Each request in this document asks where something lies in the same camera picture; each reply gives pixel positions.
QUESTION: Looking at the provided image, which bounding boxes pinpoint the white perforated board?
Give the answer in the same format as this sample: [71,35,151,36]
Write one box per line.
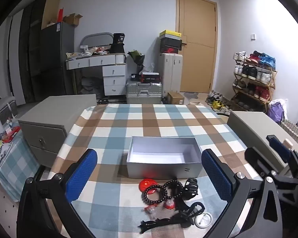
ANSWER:
[0,178,25,238]

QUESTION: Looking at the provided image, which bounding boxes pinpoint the light blue plaid cloth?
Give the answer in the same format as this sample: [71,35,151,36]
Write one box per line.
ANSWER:
[0,129,40,202]

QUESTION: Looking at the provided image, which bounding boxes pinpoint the rows of sneakers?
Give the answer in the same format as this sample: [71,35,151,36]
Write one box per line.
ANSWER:
[233,51,276,109]

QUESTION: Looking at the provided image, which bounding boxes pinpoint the dark wardrobe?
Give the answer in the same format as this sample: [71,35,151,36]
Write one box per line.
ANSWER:
[18,0,49,103]

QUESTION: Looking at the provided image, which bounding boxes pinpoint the grey plain cabinet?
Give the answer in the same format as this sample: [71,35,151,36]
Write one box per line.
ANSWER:
[227,111,298,174]

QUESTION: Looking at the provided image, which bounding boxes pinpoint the large flat cardboard sheet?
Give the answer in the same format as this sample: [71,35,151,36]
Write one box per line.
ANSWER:
[41,0,60,30]

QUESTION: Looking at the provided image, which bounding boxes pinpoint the black wrapped flower bouquet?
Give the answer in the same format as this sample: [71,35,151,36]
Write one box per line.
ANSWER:
[127,50,146,73]

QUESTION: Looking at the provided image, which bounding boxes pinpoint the purple bag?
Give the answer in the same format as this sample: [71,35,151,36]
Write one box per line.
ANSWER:
[267,100,286,124]

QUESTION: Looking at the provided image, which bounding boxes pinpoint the pile of desk clutter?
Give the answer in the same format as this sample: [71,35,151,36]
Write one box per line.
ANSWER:
[66,46,111,59]

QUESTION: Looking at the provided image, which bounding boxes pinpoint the long black hair clip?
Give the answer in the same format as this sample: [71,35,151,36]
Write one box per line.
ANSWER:
[138,217,189,233]

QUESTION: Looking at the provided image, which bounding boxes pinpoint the grey storage bag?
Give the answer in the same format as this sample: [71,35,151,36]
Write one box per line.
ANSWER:
[0,97,18,119]

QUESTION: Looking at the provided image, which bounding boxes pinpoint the brown cardboard box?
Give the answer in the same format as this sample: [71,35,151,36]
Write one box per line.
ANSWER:
[167,92,185,105]

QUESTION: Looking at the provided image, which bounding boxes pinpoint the grey arched frame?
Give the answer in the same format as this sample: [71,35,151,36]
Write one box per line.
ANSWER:
[80,32,114,52]

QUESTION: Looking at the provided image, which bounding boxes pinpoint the open cardboard box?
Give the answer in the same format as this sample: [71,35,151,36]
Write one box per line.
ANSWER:
[62,13,83,27]

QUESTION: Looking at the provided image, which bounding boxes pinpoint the silver grey box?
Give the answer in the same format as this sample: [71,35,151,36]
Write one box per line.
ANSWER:
[126,136,203,179]

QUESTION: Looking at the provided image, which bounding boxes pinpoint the dark grey refrigerator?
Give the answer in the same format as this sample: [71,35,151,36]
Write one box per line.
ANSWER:
[40,22,75,97]

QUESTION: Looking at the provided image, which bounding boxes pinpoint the wicker basket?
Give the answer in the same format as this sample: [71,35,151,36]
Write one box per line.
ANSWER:
[281,119,298,144]

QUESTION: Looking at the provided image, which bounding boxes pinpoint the grey drawer cabinet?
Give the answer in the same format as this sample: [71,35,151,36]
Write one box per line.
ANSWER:
[18,95,97,168]

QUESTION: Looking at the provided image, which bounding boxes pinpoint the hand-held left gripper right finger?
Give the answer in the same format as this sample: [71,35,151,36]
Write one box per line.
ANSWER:
[201,149,282,238]

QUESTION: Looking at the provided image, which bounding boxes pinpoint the plaid tablecloth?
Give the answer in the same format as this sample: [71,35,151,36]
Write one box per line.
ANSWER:
[48,103,264,238]

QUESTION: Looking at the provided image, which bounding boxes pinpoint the black bag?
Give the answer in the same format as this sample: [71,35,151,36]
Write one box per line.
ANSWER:
[109,43,126,54]

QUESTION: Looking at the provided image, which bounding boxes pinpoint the tan wooden door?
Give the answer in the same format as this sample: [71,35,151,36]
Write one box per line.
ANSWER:
[176,0,218,93]

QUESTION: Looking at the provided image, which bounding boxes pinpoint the black and red shoe box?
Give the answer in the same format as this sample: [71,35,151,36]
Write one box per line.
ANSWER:
[160,45,182,54]

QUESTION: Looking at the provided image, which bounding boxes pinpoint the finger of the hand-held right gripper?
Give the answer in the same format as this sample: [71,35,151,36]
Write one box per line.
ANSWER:
[245,147,280,179]
[266,135,292,162]

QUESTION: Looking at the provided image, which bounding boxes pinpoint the wooden shoe rack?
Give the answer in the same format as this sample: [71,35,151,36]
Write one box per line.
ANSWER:
[232,52,278,112]

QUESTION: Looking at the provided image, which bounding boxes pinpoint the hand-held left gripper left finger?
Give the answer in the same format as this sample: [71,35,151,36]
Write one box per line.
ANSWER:
[17,148,100,238]

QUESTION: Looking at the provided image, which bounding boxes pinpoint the black bead bracelet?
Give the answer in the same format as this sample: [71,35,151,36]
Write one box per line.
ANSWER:
[163,180,184,199]
[143,184,165,204]

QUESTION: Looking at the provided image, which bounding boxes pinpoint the silver suitcase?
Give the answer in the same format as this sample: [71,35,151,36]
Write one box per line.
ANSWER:
[125,81,163,105]

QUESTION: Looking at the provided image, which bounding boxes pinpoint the white desk with drawers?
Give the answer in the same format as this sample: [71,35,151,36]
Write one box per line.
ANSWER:
[66,54,127,97]

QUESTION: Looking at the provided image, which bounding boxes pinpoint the colourful small clutter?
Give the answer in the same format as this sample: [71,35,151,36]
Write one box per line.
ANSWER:
[0,125,21,159]

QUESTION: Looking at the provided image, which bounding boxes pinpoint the black claw hair clip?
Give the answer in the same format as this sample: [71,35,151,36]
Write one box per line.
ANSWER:
[182,178,198,201]

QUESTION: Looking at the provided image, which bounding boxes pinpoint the white upright suitcase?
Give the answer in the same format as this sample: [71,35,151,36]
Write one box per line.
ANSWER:
[158,53,184,96]

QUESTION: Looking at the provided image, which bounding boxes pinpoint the black printed box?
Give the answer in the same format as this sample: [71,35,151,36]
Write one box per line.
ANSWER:
[113,32,125,44]

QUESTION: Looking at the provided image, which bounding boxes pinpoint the pile of mixed shoes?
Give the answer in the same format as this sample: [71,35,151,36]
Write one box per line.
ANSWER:
[205,90,232,116]

